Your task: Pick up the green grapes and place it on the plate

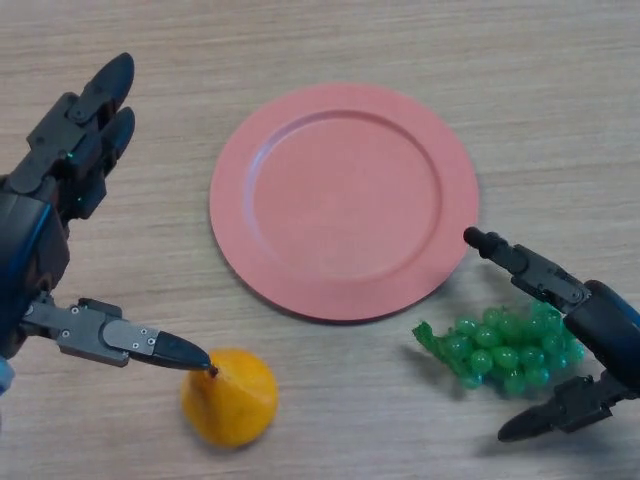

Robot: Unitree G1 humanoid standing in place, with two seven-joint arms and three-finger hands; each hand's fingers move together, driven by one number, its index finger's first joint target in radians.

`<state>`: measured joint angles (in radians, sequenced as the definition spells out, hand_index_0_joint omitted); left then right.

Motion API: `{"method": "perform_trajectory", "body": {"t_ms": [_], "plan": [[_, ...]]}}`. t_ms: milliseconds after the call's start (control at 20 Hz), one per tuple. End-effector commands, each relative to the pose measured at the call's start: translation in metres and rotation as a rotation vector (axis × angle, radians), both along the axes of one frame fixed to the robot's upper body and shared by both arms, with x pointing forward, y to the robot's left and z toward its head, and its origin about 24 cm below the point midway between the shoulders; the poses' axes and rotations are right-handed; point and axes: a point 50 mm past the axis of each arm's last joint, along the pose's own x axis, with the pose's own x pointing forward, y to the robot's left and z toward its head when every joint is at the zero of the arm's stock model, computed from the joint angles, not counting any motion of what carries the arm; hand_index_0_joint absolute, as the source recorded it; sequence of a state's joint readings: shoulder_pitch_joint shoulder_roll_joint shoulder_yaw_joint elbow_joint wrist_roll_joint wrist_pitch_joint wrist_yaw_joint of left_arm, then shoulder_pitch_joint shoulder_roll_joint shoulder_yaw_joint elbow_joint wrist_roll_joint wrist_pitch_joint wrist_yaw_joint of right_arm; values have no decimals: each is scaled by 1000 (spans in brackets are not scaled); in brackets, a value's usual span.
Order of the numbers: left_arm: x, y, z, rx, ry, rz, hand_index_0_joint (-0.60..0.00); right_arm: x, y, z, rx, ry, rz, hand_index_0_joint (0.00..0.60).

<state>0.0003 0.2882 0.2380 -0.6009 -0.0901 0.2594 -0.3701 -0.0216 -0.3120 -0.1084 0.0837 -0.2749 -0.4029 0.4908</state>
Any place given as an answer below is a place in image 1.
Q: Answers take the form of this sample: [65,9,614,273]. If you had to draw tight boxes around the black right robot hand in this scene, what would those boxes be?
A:
[462,226,640,443]

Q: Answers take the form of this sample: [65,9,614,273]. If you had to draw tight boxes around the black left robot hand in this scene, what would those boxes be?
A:
[0,52,211,372]

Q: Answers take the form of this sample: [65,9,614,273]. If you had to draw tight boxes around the green grapes bunch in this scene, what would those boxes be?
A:
[411,299,587,396]

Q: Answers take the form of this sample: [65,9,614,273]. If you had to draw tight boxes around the pink round plate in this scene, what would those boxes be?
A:
[209,83,480,325]

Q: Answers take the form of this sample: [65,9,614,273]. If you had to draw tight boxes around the orange yellow pear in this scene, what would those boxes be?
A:
[179,347,279,448]

